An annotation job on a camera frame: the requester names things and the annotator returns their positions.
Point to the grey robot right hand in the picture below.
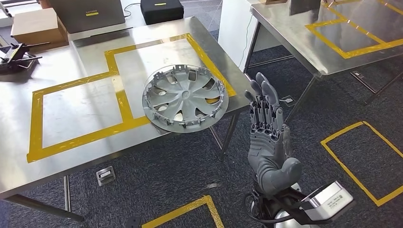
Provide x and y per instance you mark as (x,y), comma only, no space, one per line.
(270,151)

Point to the grey plastic wheel cover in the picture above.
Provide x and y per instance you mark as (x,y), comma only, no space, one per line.
(185,94)

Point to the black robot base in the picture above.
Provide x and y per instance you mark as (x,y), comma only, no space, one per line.
(133,222)

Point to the steel workbench table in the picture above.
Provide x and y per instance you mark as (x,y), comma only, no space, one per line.
(78,110)
(289,37)

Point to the metal floor socket plate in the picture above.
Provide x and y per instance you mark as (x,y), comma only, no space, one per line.
(106,176)
(288,101)

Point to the yellow floor tape square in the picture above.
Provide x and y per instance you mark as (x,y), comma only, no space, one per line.
(343,132)
(176,210)

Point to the white cabinet panel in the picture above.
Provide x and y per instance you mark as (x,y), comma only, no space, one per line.
(233,37)

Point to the yellow tape marking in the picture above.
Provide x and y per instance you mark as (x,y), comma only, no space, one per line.
(374,49)
(124,104)

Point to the dark grey panel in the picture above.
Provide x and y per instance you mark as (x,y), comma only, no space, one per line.
(303,6)

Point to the black case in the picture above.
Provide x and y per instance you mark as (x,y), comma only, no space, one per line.
(162,14)

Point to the cardboard box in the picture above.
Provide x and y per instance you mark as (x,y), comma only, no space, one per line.
(37,26)

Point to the black clamp tool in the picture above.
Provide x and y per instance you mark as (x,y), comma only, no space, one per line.
(14,58)

